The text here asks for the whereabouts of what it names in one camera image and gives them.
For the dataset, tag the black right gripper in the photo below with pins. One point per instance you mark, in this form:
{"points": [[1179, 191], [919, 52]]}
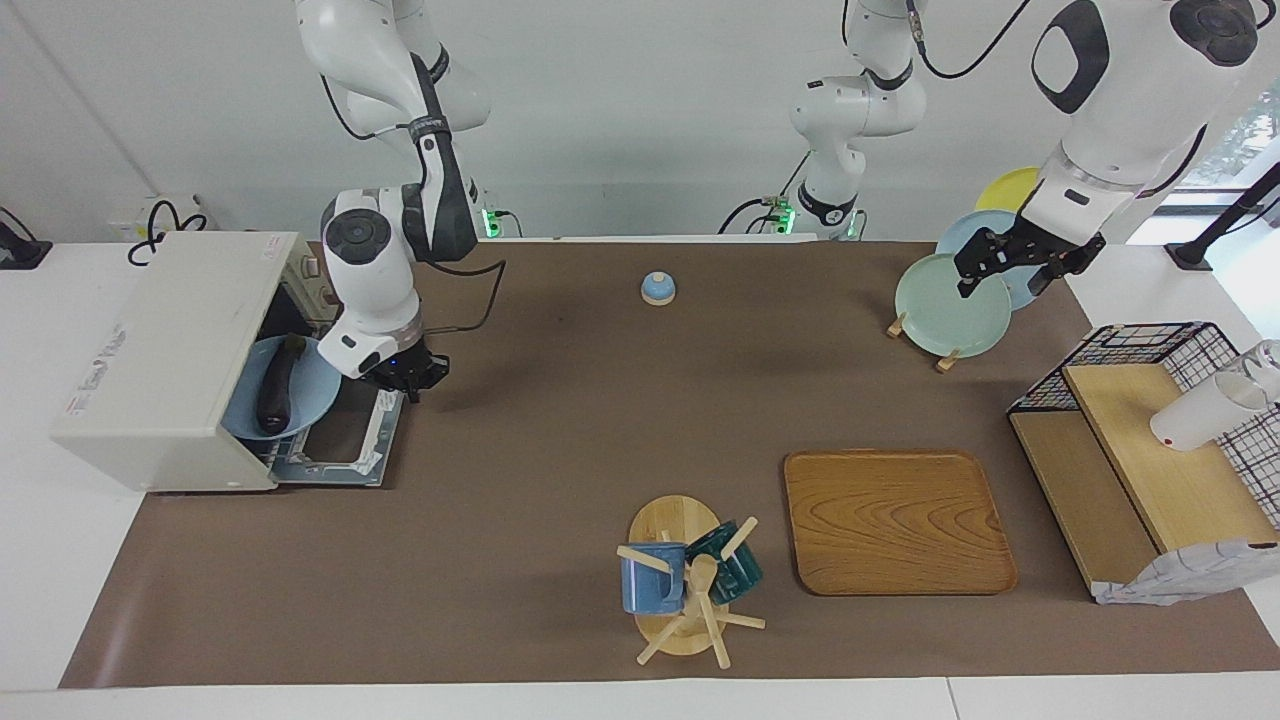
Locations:
{"points": [[400, 365]]}

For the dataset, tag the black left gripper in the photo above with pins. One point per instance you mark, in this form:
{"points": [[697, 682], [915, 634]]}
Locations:
{"points": [[1045, 245]]}

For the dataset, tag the glass oven door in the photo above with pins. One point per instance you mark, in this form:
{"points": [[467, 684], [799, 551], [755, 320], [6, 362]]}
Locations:
{"points": [[340, 435]]}

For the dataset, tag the light blue plate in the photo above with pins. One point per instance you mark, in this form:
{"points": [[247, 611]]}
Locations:
{"points": [[1025, 290], [312, 390]]}

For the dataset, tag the dark purple eggplant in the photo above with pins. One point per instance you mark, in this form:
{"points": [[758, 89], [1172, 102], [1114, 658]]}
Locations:
{"points": [[275, 395]]}

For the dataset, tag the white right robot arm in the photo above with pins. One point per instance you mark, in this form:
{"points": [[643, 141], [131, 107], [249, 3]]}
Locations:
{"points": [[365, 270]]}

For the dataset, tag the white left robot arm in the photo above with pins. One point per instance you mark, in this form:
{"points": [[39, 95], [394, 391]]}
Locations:
{"points": [[1130, 110]]}

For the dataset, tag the beige oven knob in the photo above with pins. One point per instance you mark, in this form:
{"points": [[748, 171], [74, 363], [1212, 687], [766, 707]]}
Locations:
{"points": [[327, 295], [310, 266]]}

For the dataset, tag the white toaster oven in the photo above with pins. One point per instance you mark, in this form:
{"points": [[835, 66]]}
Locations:
{"points": [[160, 360]]}

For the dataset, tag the yellow plate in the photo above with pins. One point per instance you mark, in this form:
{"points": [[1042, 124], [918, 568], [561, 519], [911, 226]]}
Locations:
{"points": [[1010, 190]]}

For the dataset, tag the pale green plate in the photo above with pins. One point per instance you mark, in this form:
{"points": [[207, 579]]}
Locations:
{"points": [[940, 320]]}

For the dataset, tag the wooden plate rack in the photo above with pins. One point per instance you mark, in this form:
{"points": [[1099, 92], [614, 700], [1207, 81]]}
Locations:
{"points": [[947, 362]]}

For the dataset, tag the wooden shelf rack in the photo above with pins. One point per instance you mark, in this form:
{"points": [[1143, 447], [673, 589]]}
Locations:
{"points": [[1130, 340]]}

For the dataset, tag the brown table mat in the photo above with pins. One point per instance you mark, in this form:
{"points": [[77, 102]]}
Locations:
{"points": [[600, 480]]}

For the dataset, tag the black clamp stand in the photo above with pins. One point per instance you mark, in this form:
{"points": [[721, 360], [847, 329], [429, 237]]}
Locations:
{"points": [[20, 250], [1225, 220]]}

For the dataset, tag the stepped wooden shelf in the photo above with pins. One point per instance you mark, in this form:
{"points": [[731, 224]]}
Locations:
{"points": [[1150, 450]]}

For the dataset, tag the white cup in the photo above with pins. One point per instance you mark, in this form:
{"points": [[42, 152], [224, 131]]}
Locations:
{"points": [[1195, 420]]}

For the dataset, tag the wooden serving tray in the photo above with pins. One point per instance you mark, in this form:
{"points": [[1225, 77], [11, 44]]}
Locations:
{"points": [[900, 520]]}

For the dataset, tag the clear glass cup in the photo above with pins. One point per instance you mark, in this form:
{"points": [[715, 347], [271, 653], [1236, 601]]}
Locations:
{"points": [[1265, 365]]}

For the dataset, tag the wooden mug tree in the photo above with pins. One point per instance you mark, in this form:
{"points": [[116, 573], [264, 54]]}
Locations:
{"points": [[670, 520]]}

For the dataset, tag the blue mug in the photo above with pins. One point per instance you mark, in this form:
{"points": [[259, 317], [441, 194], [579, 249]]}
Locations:
{"points": [[650, 585]]}

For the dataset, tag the white grid patterned cloth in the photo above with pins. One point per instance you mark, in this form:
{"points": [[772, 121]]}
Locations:
{"points": [[1190, 575]]}

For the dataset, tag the dark green mug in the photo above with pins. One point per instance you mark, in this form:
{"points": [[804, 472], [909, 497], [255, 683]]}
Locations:
{"points": [[740, 575]]}

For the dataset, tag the white wall socket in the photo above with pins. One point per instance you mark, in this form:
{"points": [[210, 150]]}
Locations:
{"points": [[120, 225]]}

